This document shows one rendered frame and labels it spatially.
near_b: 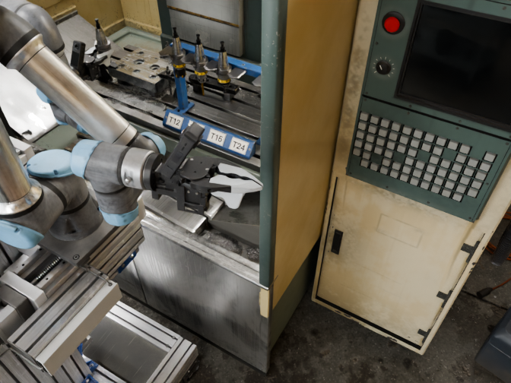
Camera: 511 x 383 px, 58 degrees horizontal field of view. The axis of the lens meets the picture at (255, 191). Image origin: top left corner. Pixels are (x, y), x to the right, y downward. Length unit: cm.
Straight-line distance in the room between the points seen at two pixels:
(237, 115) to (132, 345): 113
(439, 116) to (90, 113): 93
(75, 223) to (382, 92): 94
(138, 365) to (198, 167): 146
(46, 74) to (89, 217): 46
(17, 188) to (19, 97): 176
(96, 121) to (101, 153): 14
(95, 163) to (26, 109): 191
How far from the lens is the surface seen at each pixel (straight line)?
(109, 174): 88
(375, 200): 175
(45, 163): 124
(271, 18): 96
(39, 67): 101
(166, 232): 177
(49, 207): 118
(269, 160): 116
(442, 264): 187
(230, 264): 166
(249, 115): 212
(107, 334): 228
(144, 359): 218
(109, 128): 102
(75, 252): 132
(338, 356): 240
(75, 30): 323
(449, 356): 254
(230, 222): 187
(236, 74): 180
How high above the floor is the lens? 214
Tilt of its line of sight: 45 degrees down
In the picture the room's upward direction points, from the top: straight up
